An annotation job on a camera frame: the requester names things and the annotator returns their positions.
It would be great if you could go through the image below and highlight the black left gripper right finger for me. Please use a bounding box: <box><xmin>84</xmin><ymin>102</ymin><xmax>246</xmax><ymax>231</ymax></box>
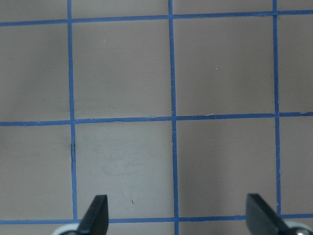
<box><xmin>246</xmin><ymin>193</ymin><xmax>288</xmax><ymax>235</ymax></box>

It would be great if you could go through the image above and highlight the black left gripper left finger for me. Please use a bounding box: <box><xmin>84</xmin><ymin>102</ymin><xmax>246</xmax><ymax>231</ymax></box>
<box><xmin>77</xmin><ymin>195</ymin><xmax>109</xmax><ymax>235</ymax></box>

